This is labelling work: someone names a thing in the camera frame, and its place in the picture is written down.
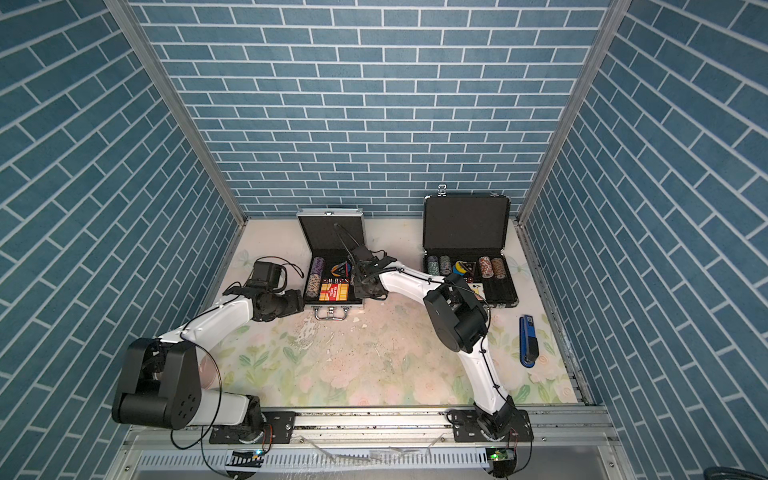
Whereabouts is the silver aluminium poker case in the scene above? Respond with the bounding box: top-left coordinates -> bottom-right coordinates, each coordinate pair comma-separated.
297,208 -> 365,321

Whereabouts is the red yellow card deck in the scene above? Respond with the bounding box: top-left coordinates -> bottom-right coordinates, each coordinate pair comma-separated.
318,281 -> 349,302

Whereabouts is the black poker case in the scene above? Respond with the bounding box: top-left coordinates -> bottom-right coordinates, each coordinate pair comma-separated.
422,194 -> 519,308

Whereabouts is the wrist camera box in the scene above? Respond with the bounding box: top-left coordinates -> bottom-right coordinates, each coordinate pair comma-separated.
245,260 -> 286,293
350,245 -> 377,270

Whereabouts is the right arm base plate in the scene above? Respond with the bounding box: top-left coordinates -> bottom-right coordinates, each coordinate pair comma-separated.
446,409 -> 534,443

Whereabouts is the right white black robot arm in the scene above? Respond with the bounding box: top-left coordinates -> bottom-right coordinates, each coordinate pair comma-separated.
352,261 -> 519,440

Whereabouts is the blue stapler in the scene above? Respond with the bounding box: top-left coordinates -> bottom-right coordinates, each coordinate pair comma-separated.
519,315 -> 539,368

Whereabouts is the red white chip stack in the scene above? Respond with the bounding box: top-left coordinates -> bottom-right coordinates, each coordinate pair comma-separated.
478,256 -> 494,279

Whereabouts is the purple chip stack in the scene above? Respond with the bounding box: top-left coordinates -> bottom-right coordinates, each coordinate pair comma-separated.
305,257 -> 325,298

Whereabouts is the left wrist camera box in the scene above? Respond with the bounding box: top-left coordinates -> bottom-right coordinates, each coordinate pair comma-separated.
245,260 -> 286,293

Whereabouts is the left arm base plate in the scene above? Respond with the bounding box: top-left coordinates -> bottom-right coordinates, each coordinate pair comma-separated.
209,410 -> 297,446

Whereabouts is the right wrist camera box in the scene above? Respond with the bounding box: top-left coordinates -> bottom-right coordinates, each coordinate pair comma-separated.
350,245 -> 377,270

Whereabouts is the brown blue chip stack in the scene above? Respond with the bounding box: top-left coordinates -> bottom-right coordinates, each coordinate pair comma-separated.
491,257 -> 508,280

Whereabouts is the green white chip stack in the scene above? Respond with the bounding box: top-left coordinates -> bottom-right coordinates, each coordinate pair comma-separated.
426,255 -> 441,276

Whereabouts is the yellow blue dealer button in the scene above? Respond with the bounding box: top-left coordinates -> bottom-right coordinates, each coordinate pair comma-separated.
453,261 -> 468,276

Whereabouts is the grey green chip stack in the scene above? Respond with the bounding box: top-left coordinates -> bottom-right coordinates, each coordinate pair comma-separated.
439,255 -> 453,276

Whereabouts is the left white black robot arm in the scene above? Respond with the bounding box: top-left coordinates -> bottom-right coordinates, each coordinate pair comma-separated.
111,285 -> 304,441

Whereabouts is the aluminium front rail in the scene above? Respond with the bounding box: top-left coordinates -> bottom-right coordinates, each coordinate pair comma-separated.
117,404 -> 623,464

